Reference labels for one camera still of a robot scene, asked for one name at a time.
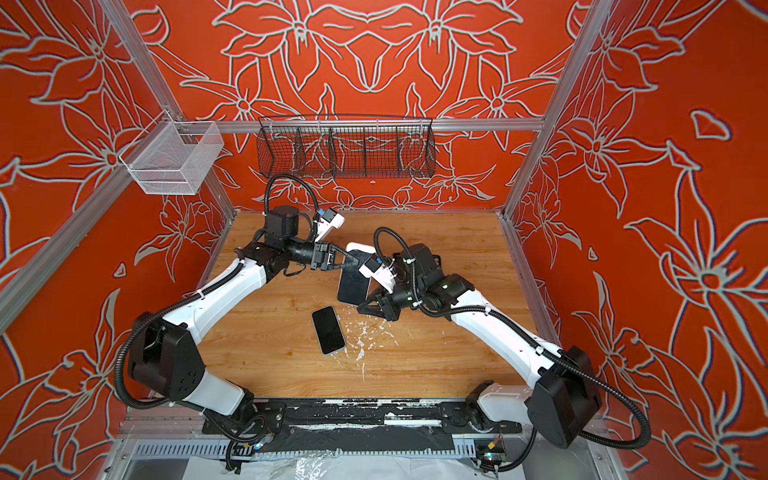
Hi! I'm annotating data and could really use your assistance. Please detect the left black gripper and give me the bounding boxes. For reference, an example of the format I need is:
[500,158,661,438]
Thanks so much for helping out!
[286,240,359,274]

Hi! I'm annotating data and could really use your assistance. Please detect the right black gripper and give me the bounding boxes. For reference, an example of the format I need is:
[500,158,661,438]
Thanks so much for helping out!
[354,280,427,323]

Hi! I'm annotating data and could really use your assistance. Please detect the phone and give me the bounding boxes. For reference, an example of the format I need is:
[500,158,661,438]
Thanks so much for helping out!
[312,306,346,355]
[337,245,377,306]

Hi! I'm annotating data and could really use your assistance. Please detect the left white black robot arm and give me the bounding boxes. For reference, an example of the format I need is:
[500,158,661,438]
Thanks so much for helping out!
[113,194,351,443]

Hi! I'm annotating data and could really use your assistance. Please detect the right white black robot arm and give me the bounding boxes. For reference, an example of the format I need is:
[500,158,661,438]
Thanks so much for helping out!
[357,227,652,450]

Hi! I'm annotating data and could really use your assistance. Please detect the phone in white case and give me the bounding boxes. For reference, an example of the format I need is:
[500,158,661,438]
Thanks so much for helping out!
[312,306,346,355]

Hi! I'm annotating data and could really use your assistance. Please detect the small green circuit board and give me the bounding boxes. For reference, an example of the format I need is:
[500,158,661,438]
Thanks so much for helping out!
[476,440,506,471]

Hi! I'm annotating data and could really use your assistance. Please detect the clear plastic bin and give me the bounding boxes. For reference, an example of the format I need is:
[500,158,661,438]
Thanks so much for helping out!
[120,121,224,196]

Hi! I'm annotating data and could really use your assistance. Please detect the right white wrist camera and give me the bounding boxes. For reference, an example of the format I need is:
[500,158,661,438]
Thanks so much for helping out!
[358,253,396,294]

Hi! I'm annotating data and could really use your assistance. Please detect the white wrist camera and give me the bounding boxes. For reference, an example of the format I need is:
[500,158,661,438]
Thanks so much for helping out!
[358,253,396,294]
[314,208,345,242]

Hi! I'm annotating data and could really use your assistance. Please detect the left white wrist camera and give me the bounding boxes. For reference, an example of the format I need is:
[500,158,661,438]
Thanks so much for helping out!
[314,208,345,242]

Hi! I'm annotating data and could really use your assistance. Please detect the black wire basket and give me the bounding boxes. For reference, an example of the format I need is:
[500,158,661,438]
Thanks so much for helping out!
[256,115,437,180]

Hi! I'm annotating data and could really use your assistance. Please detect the aluminium frame rails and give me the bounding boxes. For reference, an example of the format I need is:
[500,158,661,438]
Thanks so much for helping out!
[0,0,619,480]

